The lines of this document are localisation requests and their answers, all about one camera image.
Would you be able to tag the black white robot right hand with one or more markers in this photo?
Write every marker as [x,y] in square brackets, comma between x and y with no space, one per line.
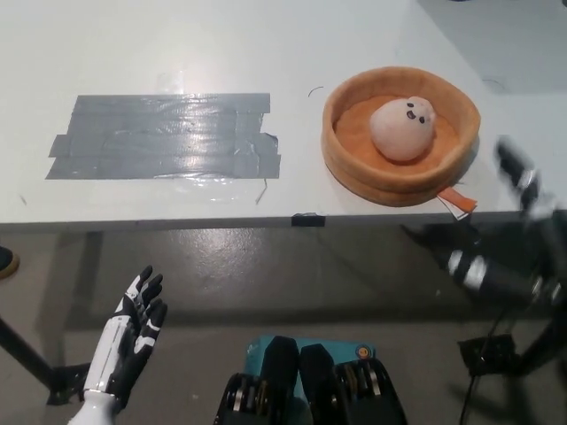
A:
[483,270]

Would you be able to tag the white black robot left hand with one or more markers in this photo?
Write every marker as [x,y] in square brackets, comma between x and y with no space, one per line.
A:
[111,345]

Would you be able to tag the white plush dumpling with face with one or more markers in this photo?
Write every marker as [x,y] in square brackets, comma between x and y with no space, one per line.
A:
[401,128]

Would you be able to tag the teal robot body top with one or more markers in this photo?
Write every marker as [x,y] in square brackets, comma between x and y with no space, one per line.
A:
[345,350]

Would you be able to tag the black ribbed robot body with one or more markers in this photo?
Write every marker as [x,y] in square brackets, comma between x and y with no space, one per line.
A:
[319,389]

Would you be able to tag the black stand with flat foot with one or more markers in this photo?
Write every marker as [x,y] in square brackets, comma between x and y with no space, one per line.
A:
[26,354]

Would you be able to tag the black tripod stand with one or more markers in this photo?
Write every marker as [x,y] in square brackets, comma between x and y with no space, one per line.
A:
[536,350]

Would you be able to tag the dark shoe with tan sole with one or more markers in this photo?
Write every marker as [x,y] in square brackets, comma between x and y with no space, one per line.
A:
[6,263]

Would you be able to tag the grey duct tape patch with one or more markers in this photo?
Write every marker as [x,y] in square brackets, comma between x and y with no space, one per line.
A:
[164,137]

